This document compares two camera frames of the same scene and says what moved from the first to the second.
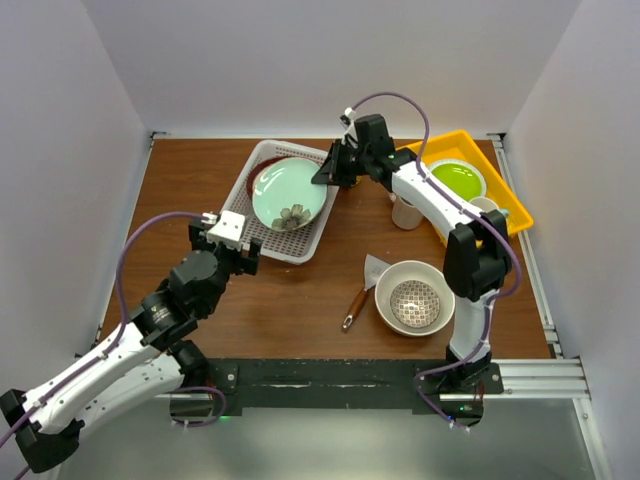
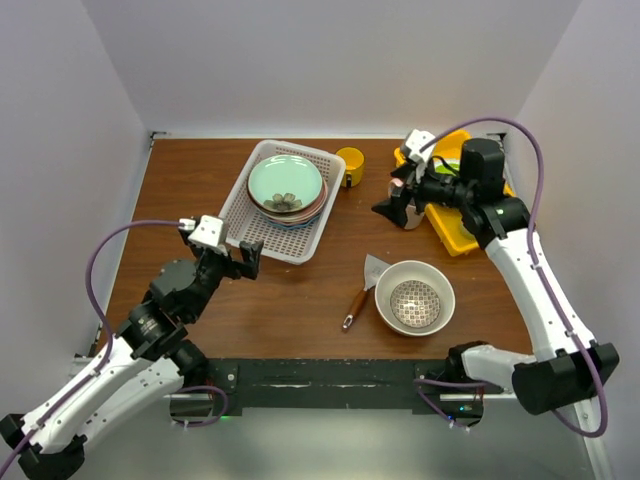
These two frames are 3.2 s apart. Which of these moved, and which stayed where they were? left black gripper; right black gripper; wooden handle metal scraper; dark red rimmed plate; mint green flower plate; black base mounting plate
Moved: mint green flower plate; dark red rimmed plate; right black gripper
Stayed: black base mounting plate; left black gripper; wooden handle metal scraper
